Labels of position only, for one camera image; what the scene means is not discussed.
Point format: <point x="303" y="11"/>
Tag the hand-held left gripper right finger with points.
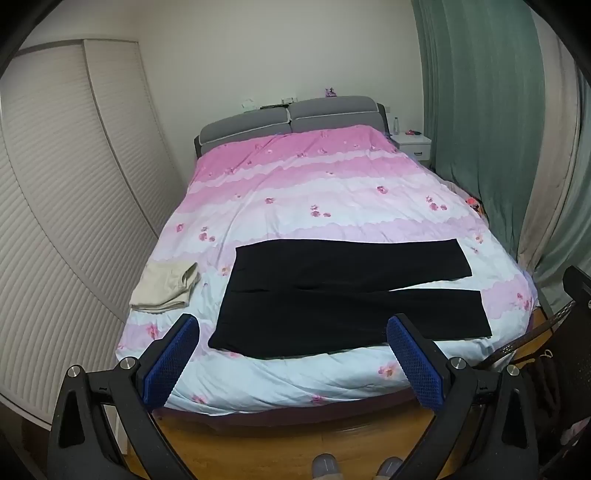
<point x="415" y="364"/>

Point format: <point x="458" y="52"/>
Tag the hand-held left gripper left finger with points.
<point x="173" y="364"/>

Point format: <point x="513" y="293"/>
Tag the black pants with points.
<point x="323" y="295"/>

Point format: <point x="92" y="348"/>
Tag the beige folded garment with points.
<point x="159" y="286"/>

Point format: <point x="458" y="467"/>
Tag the grey slipper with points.
<point x="390" y="468"/>
<point x="327" y="467"/>

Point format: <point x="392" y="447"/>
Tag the orange pink toy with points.
<point x="474" y="205"/>

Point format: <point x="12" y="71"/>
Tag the black mesh chair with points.
<point x="577" y="286"/>

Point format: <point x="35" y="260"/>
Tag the pink floral blanket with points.
<point x="323" y="194"/>

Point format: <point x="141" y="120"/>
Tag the green curtain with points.
<point x="485" y="138"/>
<point x="577" y="221"/>

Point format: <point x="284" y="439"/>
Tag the white nightstand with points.
<point x="415" y="147"/>

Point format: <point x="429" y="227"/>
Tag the clear bottle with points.
<point x="395" y="125"/>

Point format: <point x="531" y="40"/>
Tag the grey upholstered bed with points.
<point x="323" y="110"/>

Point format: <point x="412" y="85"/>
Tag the small white object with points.
<point x="248" y="104"/>

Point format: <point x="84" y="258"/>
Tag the flat black object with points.
<point x="273" y="107"/>

